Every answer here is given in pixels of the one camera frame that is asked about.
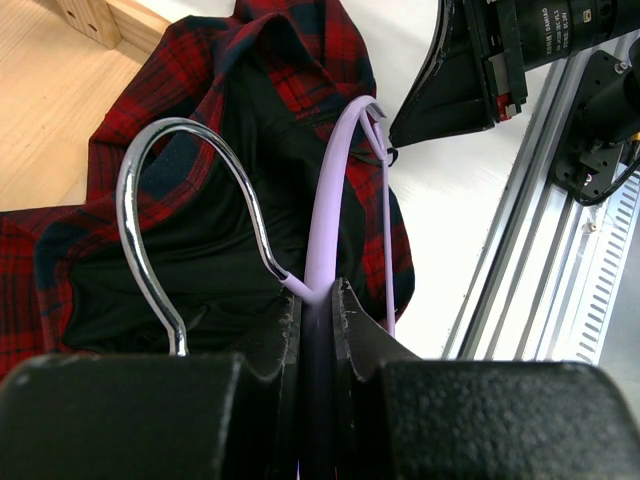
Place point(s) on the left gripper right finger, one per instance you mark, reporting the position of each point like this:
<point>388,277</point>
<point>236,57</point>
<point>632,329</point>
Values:
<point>401,417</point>

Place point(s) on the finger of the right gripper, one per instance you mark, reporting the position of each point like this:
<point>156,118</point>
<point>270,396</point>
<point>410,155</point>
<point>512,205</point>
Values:
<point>450,95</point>

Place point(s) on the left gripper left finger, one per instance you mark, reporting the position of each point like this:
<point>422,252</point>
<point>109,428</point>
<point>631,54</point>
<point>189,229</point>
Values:
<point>229,415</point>

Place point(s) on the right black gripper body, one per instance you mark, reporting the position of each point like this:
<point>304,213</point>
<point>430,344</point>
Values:
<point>510,38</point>

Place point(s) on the lilac plastic hanger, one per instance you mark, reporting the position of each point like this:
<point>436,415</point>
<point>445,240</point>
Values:
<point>316,458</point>

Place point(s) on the wooden clothes rack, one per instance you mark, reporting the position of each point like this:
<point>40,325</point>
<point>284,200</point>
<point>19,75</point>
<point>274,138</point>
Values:
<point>63,64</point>

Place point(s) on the aluminium mounting rail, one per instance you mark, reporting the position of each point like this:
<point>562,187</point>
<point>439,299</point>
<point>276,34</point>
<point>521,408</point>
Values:
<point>523,298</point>

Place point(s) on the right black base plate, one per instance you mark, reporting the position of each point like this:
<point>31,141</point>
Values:
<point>598,149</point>

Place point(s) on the slotted cable duct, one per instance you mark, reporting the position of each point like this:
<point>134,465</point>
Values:
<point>615,224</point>

